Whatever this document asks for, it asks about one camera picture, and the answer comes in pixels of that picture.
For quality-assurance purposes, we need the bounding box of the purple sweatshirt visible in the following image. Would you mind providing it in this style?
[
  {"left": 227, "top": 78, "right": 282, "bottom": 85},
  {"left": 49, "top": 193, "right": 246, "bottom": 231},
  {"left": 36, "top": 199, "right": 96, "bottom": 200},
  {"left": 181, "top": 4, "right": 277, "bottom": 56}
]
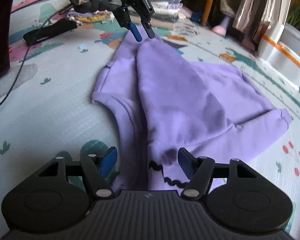
[{"left": 92, "top": 34, "right": 292, "bottom": 192}]

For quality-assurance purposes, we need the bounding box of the stack of folded clothes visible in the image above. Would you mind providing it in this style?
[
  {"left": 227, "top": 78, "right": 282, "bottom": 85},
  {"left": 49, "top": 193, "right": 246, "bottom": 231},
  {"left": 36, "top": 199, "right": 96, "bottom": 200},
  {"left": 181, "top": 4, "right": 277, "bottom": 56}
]
[{"left": 67, "top": 0, "right": 193, "bottom": 30}]

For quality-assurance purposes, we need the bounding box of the patterned foam play mat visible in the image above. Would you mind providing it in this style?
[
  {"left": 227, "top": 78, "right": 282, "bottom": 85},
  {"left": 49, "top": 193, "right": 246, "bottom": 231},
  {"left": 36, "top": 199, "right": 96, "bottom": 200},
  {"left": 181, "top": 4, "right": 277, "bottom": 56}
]
[{"left": 0, "top": 0, "right": 300, "bottom": 239}]

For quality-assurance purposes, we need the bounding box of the beige curtain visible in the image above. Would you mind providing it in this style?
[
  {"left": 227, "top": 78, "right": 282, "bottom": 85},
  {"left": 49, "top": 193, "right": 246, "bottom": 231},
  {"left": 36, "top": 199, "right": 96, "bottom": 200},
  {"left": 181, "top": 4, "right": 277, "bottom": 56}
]
[{"left": 232, "top": 0, "right": 291, "bottom": 43}]

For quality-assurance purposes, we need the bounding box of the white box orange band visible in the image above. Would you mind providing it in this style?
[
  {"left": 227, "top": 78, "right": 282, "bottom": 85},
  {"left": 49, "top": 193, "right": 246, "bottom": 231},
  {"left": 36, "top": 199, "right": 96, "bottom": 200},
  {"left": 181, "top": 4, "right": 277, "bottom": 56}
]
[{"left": 257, "top": 22, "right": 300, "bottom": 90}]

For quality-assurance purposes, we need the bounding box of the white tub container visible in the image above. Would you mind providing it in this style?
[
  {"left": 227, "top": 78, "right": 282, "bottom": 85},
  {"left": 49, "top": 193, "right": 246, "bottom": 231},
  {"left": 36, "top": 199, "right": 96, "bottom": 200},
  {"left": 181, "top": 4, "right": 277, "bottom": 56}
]
[{"left": 280, "top": 23, "right": 300, "bottom": 56}]

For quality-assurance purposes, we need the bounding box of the black cable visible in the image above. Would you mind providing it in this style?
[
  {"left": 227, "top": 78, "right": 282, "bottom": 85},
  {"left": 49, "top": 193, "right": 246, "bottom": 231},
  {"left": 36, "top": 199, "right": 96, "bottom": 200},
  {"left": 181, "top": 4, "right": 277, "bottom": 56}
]
[{"left": 0, "top": 6, "right": 73, "bottom": 113}]

